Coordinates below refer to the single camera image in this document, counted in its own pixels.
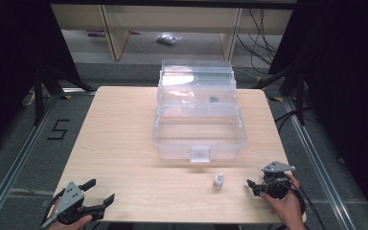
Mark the aluminium floor rail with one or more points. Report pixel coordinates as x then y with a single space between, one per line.
16 163
316 159

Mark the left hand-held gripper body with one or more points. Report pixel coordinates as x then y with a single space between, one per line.
71 199

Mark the person's left hand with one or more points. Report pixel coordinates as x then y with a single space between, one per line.
72 224

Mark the person's right hand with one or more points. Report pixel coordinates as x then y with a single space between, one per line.
287 207

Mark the small black round item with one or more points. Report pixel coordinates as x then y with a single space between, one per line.
215 98

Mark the small white dropper bottle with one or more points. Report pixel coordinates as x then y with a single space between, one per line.
218 182

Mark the black metal stand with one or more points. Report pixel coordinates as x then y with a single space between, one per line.
39 96
300 96

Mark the light wooden shelf unit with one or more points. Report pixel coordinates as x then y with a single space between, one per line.
118 35

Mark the clear plastic bag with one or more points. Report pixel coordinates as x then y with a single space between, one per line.
169 38

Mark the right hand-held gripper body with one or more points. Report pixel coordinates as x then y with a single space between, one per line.
276 183

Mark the pink item under shelf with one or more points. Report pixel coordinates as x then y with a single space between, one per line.
96 33

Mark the black curtain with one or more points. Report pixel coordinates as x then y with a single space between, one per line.
9 48
348 64

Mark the clear plastic tiered storage box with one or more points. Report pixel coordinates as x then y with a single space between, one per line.
199 127

